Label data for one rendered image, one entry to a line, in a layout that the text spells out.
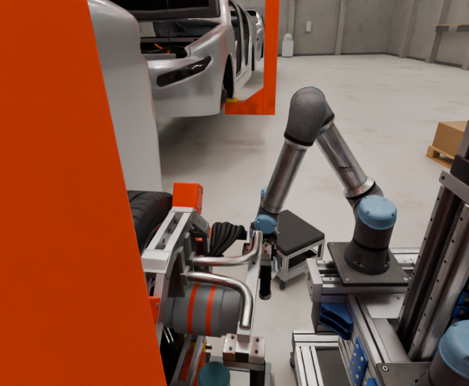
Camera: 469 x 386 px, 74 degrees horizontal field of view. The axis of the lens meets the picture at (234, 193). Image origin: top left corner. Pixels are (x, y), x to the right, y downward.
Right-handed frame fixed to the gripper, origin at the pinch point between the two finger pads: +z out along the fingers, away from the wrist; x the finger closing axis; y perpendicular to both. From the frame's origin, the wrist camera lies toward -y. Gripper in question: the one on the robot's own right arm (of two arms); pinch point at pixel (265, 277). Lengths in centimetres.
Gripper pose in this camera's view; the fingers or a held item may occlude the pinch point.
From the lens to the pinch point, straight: 107.0
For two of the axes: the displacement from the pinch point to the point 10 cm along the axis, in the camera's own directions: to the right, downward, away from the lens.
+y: -0.2, -8.8, -4.7
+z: -1.4, 4.7, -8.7
